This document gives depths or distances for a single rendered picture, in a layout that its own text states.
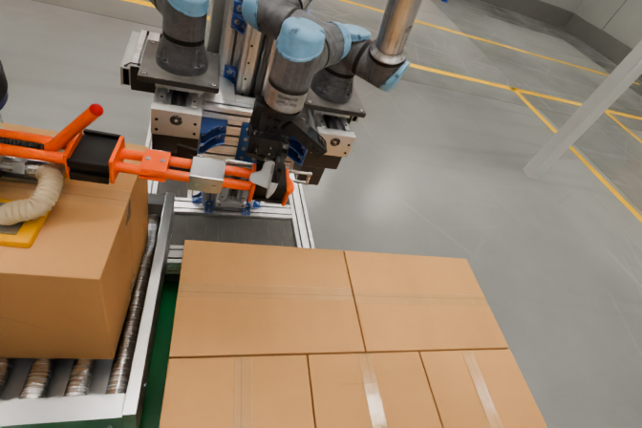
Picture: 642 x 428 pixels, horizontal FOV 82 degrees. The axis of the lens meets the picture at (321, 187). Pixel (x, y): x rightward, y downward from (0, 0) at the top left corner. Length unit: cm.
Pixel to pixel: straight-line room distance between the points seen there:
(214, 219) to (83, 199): 100
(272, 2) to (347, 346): 101
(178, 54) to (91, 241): 58
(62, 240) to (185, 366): 49
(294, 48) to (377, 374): 101
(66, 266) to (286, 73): 55
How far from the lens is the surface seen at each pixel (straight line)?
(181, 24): 116
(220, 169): 83
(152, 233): 139
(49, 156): 87
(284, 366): 121
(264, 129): 73
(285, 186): 82
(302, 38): 63
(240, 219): 190
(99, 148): 86
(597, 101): 380
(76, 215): 93
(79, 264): 86
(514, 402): 157
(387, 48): 115
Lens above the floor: 166
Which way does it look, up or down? 41 degrees down
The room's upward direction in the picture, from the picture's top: 24 degrees clockwise
